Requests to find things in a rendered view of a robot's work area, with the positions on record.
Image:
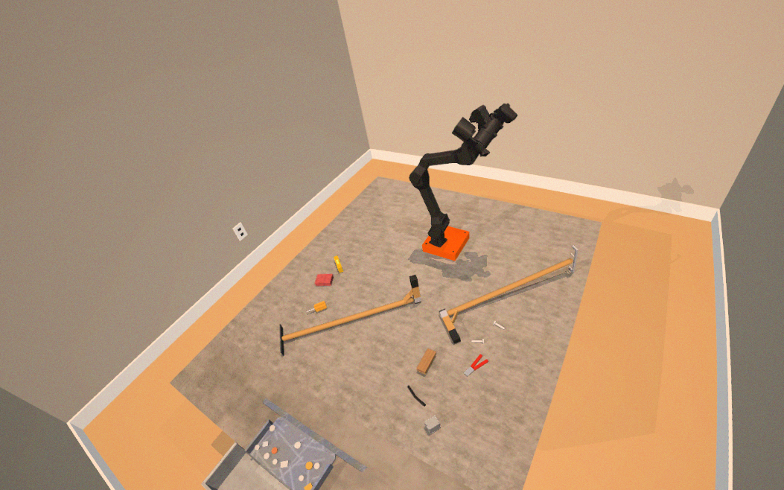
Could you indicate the orange-handled screwdriver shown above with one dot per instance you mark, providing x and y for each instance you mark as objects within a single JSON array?
[{"x": 319, "y": 306}]

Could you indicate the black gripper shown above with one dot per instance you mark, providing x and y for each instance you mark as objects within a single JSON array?
[{"x": 503, "y": 114}]

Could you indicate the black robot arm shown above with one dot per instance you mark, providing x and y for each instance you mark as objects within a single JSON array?
[{"x": 466, "y": 155}]

